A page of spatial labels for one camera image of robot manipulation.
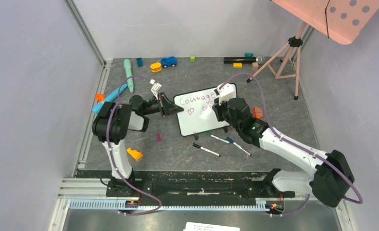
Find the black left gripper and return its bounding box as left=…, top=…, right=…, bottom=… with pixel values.
left=142, top=92, right=184, bottom=117

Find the white whiteboard black frame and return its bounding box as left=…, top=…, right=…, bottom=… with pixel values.
left=173, top=87, right=229, bottom=137

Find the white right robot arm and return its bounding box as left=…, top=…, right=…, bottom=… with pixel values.
left=212, top=98, right=354, bottom=207

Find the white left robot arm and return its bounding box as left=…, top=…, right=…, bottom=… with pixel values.
left=92, top=92, right=184, bottom=196

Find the green whiteboard marker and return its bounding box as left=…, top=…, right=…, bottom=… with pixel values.
left=204, top=132, right=230, bottom=144

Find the blue whiteboard marker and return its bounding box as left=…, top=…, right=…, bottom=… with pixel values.
left=226, top=137, right=252, bottom=156

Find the black whiteboard marker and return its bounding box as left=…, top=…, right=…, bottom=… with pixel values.
left=192, top=143, right=221, bottom=157

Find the orange semicircle toy piece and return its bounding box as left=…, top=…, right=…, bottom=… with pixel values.
left=253, top=107, right=264, bottom=119

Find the yellow orange oval toy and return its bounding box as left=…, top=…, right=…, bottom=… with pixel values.
left=150, top=62, right=163, bottom=73

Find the blue toy car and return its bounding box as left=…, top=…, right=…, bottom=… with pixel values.
left=161, top=56, right=177, bottom=68

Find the yellow rectangular block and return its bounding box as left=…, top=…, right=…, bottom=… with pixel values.
left=233, top=63, right=243, bottom=68

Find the black cylinder tube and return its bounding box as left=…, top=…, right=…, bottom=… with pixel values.
left=224, top=57, right=258, bottom=64

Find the dark blue block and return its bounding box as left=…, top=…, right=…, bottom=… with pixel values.
left=136, top=57, right=144, bottom=67

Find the beige wooden cube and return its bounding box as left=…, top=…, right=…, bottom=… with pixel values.
left=251, top=62, right=259, bottom=70

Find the orange wedge block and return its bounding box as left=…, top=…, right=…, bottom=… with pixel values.
left=126, top=148, right=143, bottom=161

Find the teal block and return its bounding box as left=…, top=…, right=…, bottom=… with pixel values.
left=244, top=52, right=253, bottom=57

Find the mint green toy crayon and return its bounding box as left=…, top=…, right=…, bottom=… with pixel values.
left=123, top=59, right=134, bottom=93

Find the small orange toy piece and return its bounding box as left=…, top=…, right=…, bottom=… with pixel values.
left=95, top=93, right=105, bottom=102

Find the blue toy crayon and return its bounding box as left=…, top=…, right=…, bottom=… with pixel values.
left=92, top=84, right=127, bottom=114

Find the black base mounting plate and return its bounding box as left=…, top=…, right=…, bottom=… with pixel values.
left=105, top=170, right=297, bottom=206

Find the white printed paper sheet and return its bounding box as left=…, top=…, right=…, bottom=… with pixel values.
left=183, top=222, right=240, bottom=231

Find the pink music stand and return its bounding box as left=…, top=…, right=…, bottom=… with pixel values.
left=253, top=0, right=379, bottom=100

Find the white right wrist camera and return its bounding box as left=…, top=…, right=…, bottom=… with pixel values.
left=214, top=83, right=237, bottom=105

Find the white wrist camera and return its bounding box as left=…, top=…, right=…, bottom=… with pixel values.
left=214, top=83, right=237, bottom=105
left=150, top=79, right=162, bottom=101

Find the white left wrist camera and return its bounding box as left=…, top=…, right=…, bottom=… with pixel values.
left=150, top=79, right=162, bottom=101

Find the white slotted cable duct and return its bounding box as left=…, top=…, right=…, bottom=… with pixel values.
left=68, top=199, right=271, bottom=212

